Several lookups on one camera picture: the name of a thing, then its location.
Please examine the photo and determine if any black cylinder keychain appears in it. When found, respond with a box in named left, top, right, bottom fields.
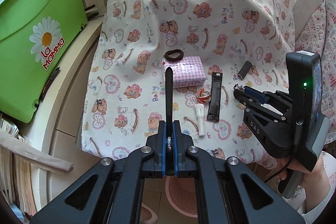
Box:
left=238, top=60, right=253, bottom=80

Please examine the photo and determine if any black sachet packet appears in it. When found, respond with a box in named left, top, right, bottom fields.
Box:
left=207, top=72, right=223, bottom=122

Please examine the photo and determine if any white plastic tube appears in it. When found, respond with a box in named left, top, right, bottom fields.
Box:
left=195, top=103, right=205, bottom=136

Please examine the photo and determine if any pink checkered tissue pack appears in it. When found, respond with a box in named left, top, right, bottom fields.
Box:
left=162, top=56, right=207, bottom=88

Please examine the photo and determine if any black plastic spoon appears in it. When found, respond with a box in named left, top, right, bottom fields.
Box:
left=165, top=67, right=174, bottom=176

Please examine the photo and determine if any black hair tie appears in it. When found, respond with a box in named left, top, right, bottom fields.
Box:
left=164, top=49, right=184, bottom=62

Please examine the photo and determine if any pink plastic trash basket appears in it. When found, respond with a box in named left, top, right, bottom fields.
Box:
left=165, top=176, right=198, bottom=218

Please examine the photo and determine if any person right hand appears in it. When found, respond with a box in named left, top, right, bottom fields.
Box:
left=275, top=155, right=329, bottom=209

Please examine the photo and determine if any patchwork print cloth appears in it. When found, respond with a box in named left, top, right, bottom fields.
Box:
left=295, top=0, right=336, bottom=144

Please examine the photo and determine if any teddy bear print cloth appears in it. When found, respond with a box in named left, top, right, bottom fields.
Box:
left=80, top=0, right=294, bottom=169

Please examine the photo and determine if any white cabinet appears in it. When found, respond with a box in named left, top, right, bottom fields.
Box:
left=20, top=19, right=102, bottom=210

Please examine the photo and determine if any wooden plank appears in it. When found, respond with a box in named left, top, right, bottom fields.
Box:
left=1, top=130, right=74, bottom=173

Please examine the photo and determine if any stack of old books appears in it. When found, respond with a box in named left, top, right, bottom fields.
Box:
left=0, top=113, right=38, bottom=217

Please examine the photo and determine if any green plastic storage box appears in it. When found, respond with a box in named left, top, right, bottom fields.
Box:
left=1, top=0, right=87, bottom=123

